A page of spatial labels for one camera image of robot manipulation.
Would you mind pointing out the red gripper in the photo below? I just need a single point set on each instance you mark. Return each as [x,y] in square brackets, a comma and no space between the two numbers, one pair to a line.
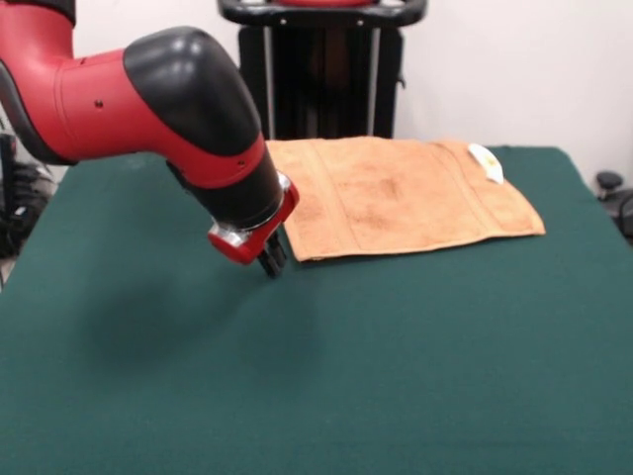
[247,247]

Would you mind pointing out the orange terry towel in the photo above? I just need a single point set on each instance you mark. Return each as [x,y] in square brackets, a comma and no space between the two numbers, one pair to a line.
[405,198]

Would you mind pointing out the dark green table cloth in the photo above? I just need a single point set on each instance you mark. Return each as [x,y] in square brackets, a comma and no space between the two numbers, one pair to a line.
[148,371]

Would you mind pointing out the black equipment box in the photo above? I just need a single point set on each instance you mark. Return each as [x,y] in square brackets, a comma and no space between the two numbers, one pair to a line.
[7,163]

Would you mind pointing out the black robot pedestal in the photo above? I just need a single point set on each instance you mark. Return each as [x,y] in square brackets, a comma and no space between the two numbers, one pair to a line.
[321,74]

